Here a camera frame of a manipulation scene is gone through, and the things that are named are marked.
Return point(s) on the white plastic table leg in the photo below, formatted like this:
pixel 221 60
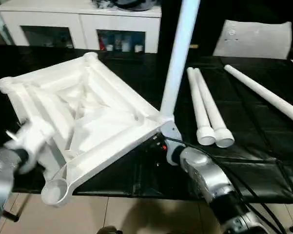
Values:
pixel 213 109
pixel 197 102
pixel 178 61
pixel 263 93

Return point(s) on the black work mat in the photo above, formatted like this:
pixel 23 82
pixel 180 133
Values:
pixel 258 146

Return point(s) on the small white cup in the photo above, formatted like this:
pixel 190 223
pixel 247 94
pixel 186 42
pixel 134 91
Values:
pixel 139 48
pixel 109 47

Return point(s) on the small tan label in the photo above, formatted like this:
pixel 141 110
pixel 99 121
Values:
pixel 194 46

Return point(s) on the red bottle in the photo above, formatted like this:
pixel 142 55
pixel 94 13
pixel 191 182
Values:
pixel 103 42

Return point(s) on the black tall cabinet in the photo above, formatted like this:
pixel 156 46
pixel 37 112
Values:
pixel 209 24

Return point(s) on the white glass-door cabinet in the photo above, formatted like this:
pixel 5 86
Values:
pixel 63 19

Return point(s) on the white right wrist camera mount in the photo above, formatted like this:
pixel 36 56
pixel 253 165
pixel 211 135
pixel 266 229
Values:
pixel 171 131

